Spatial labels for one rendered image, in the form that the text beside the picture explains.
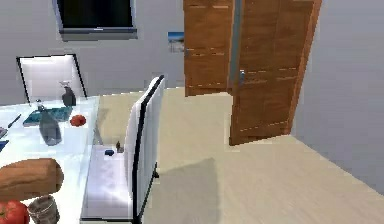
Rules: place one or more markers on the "grey metal mug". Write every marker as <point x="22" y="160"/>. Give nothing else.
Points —
<point x="43" y="210"/>

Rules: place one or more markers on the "brown wooden room door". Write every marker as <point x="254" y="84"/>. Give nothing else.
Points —
<point x="266" y="70"/>
<point x="206" y="46"/>

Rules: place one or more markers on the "small dark figurine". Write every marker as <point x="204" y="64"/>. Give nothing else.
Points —
<point x="118" y="147"/>

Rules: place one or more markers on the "small blue object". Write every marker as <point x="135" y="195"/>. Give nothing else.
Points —
<point x="109" y="152"/>

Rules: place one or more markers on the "white glass table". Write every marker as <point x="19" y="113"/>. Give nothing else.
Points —
<point x="73" y="140"/>

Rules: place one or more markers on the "grey spray bottle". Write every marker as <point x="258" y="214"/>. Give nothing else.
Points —
<point x="68" y="95"/>

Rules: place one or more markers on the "grey glass bottle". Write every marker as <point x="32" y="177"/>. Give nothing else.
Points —
<point x="49" y="128"/>

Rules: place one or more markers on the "brown bread loaf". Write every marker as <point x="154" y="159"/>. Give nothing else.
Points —
<point x="28" y="179"/>

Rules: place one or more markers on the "black knife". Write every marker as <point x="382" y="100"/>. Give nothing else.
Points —
<point x="14" y="121"/>

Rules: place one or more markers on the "grey flat object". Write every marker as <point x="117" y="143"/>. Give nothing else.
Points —
<point x="2" y="132"/>

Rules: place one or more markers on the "blue flat object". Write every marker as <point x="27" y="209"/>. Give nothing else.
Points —
<point x="2" y="144"/>

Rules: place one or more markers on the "white chair with black frame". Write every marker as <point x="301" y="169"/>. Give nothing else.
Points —
<point x="146" y="133"/>
<point x="50" y="76"/>

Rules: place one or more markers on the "blue framed wall picture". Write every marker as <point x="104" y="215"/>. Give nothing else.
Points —
<point x="175" y="39"/>

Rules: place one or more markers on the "black window with grey frame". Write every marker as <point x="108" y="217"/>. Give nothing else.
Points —
<point x="95" y="15"/>

